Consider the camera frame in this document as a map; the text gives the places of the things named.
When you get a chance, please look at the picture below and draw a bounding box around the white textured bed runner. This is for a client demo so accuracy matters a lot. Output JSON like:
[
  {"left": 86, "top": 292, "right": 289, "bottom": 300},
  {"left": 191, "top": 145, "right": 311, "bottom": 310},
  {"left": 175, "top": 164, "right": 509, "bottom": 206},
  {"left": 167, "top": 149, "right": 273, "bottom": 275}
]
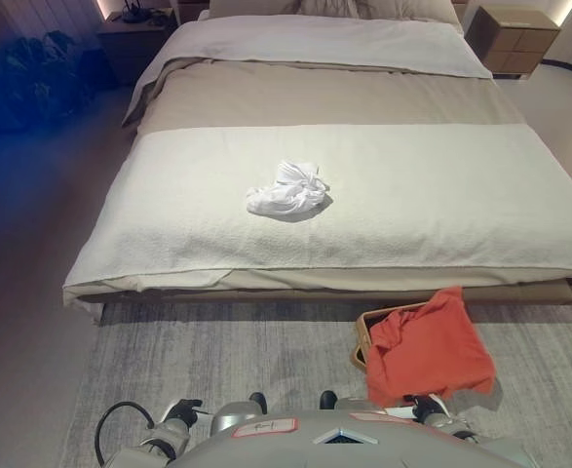
[{"left": 64, "top": 121, "right": 572, "bottom": 294}]

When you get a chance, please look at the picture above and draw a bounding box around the orange garment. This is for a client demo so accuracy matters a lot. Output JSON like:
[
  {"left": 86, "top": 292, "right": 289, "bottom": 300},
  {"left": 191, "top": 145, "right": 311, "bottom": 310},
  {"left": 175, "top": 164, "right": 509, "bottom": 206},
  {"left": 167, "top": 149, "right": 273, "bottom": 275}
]
[{"left": 364, "top": 286, "right": 497, "bottom": 408}]

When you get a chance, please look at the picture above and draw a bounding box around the grey robot torso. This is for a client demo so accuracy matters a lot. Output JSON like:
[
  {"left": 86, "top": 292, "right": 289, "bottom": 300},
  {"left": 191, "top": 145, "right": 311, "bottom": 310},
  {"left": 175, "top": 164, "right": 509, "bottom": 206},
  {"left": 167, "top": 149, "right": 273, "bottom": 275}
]
[{"left": 172, "top": 408, "right": 541, "bottom": 468}]

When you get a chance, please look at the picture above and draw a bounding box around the white folded top sheet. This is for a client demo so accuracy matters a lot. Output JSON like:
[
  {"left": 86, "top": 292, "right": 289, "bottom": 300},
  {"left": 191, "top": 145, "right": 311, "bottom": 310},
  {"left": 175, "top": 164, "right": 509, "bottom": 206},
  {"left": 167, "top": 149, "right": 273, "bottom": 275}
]
[{"left": 130, "top": 18, "right": 494, "bottom": 117}]

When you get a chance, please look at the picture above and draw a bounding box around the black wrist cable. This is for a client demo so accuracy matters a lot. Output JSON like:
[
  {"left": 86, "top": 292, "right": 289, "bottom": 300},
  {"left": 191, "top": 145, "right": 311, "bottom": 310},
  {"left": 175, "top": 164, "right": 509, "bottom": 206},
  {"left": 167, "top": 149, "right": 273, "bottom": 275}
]
[{"left": 94, "top": 401, "right": 156, "bottom": 468}]

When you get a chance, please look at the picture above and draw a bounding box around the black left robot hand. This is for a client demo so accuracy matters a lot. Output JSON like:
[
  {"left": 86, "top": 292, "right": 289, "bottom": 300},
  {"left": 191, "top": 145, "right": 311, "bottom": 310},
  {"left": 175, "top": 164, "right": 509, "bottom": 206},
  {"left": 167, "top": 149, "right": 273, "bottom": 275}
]
[{"left": 161, "top": 398, "right": 205, "bottom": 426}]

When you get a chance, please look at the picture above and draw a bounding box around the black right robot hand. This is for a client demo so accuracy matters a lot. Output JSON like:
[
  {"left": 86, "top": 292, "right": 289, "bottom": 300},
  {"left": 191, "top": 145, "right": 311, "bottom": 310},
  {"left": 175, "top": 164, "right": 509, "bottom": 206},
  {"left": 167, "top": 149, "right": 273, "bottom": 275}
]
[{"left": 411, "top": 394, "right": 447, "bottom": 421}]

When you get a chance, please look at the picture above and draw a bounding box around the white garment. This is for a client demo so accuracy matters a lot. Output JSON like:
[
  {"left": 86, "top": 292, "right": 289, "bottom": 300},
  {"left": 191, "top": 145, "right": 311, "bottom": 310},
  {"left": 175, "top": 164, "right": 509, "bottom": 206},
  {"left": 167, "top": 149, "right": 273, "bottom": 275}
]
[{"left": 245, "top": 159, "right": 332, "bottom": 222}]

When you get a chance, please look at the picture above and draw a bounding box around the silver left robot leg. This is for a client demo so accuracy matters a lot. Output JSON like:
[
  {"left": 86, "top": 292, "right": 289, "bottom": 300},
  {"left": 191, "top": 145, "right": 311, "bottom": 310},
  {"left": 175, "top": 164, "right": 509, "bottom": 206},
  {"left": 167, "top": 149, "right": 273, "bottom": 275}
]
[{"left": 210, "top": 391, "right": 270, "bottom": 434}]

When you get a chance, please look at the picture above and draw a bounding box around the woven wicker basket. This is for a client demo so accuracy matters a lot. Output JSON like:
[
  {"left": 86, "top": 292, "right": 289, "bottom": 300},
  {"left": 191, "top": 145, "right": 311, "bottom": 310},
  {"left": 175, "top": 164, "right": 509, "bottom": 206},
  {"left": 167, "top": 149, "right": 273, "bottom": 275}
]
[{"left": 349, "top": 301, "right": 434, "bottom": 377}]

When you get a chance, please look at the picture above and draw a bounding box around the silver robot leg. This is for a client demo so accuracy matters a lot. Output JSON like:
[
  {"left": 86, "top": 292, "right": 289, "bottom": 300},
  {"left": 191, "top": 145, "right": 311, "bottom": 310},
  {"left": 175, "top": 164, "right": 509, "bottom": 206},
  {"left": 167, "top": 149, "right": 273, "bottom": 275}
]
[
  {"left": 318, "top": 389, "right": 380, "bottom": 416},
  {"left": 210, "top": 391, "right": 270, "bottom": 434}
]

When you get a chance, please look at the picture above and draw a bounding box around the silver right robot leg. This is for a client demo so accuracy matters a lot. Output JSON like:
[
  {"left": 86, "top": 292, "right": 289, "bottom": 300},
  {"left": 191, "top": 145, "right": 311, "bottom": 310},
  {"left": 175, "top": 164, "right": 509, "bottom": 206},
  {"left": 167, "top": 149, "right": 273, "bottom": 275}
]
[{"left": 318, "top": 389, "right": 380, "bottom": 416}]

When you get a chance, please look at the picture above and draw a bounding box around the dark bags pile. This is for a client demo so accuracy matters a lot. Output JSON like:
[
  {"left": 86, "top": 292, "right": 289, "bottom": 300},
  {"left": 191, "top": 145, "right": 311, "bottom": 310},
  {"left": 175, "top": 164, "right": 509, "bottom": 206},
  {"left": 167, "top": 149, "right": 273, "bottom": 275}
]
[{"left": 0, "top": 30, "right": 107, "bottom": 130}]

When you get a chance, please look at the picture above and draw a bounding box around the light wooden nightstand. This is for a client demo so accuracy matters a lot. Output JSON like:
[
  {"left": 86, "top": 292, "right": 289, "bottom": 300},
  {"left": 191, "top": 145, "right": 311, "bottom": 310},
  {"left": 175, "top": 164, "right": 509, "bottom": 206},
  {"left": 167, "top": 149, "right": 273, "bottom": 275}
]
[{"left": 464, "top": 5, "right": 562, "bottom": 80}]

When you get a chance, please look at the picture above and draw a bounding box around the beige pillow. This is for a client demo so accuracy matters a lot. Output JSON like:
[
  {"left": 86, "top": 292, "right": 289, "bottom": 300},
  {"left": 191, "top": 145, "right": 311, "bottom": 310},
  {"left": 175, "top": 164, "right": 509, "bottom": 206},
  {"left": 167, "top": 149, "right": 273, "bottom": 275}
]
[{"left": 209, "top": 0, "right": 462, "bottom": 26}]

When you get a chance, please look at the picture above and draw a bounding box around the dark wooden nightstand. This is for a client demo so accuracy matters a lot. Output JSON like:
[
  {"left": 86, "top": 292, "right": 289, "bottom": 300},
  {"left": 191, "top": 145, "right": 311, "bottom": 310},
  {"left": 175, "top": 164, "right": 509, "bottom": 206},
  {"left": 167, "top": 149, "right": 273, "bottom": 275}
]
[{"left": 96, "top": 18, "right": 180, "bottom": 90}]

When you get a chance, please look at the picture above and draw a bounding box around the black device with antennas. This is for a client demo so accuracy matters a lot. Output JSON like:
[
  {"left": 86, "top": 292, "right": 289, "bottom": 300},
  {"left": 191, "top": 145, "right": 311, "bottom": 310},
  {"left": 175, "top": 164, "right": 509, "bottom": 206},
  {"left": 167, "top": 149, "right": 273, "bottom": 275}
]
[{"left": 120, "top": 1, "right": 146, "bottom": 25}]

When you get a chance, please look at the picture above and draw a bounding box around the beige platform bed frame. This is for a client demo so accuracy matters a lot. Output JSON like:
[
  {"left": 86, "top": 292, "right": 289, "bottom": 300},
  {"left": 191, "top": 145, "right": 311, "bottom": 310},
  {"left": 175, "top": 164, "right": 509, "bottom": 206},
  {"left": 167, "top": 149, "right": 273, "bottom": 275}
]
[{"left": 62, "top": 0, "right": 572, "bottom": 324}]

